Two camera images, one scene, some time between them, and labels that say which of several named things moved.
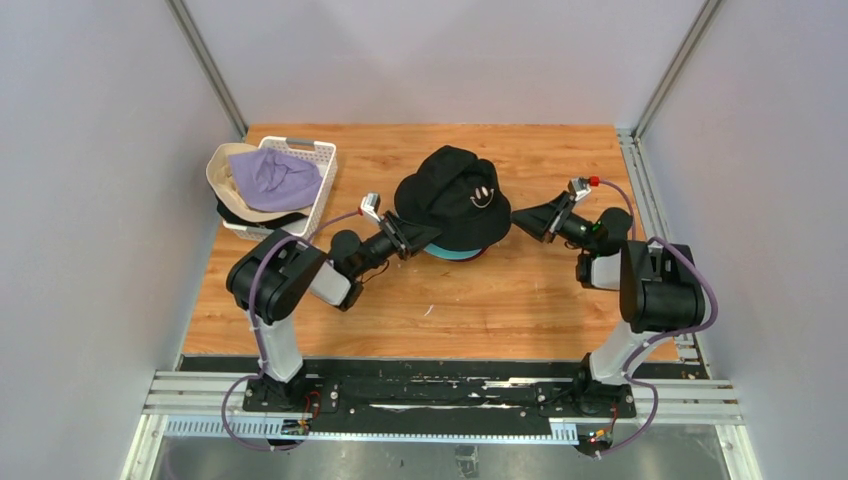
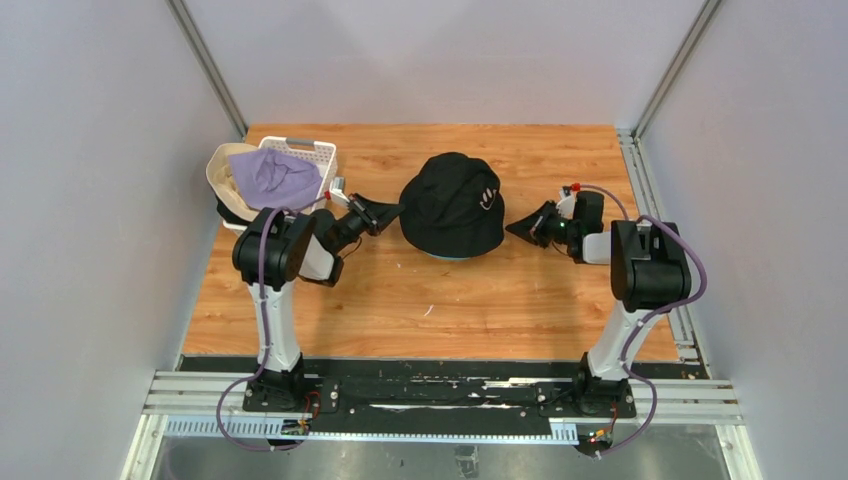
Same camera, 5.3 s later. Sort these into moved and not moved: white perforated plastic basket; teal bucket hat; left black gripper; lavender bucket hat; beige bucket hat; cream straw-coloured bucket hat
Moved: left black gripper; teal bucket hat
Not moved: beige bucket hat; white perforated plastic basket; lavender bucket hat; cream straw-coloured bucket hat
